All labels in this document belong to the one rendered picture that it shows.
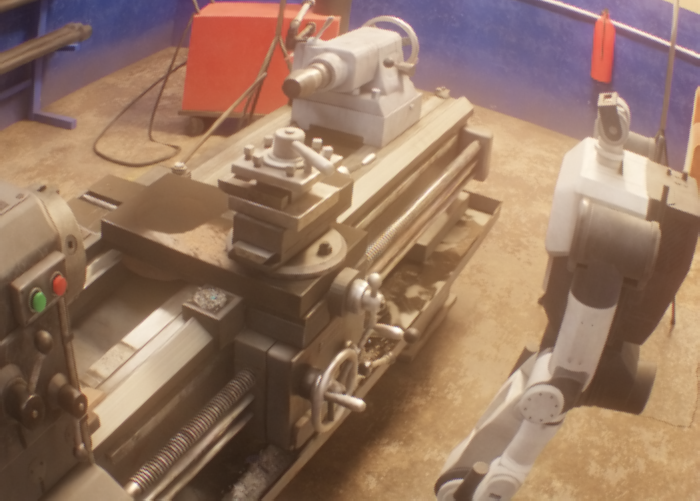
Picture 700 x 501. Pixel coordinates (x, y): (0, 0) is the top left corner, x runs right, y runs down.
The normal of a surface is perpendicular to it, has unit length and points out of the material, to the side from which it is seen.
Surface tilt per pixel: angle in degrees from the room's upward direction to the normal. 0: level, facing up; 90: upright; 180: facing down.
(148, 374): 36
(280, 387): 90
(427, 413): 0
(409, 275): 0
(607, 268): 88
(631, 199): 42
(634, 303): 90
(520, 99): 90
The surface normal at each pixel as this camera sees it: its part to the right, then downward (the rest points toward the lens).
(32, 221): 0.72, -0.43
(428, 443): 0.11, -0.88
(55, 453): 0.91, 0.28
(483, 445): -0.34, 0.41
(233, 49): -0.07, 0.46
